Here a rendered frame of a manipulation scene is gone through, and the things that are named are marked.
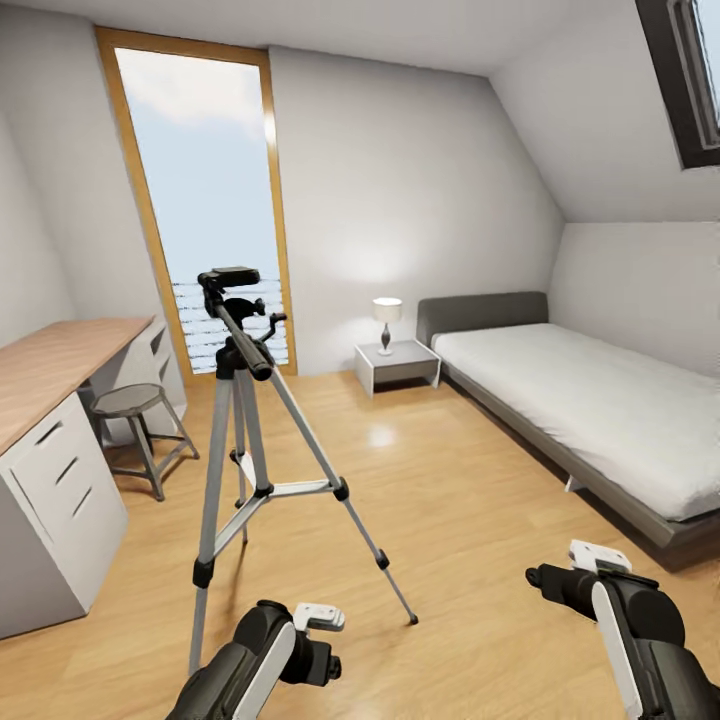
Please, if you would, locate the camera tripod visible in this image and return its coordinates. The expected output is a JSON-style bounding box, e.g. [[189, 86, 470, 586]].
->
[[188, 266, 419, 679]]

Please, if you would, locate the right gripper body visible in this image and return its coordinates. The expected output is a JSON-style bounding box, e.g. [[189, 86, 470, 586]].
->
[[541, 563, 595, 619]]

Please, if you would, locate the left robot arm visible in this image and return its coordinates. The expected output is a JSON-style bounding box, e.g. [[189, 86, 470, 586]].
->
[[165, 600, 345, 720]]

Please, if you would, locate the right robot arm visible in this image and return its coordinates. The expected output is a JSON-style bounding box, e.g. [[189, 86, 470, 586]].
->
[[526, 540, 720, 720]]

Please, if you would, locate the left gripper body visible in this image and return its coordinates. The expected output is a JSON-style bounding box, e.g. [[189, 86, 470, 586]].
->
[[279, 632, 331, 687]]

